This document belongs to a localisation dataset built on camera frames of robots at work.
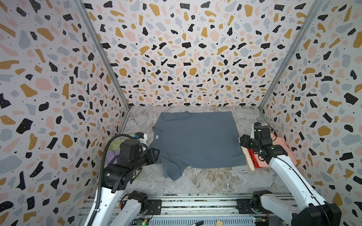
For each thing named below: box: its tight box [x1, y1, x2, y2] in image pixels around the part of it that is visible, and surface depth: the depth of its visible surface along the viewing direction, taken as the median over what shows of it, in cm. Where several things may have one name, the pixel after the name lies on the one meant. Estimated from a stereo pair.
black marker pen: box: [187, 220, 205, 226], surface depth 70 cm
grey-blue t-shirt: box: [149, 110, 247, 182], surface depth 96 cm
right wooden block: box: [215, 219, 223, 226], surface depth 70 cm
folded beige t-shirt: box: [240, 145, 256, 172], surface depth 91 cm
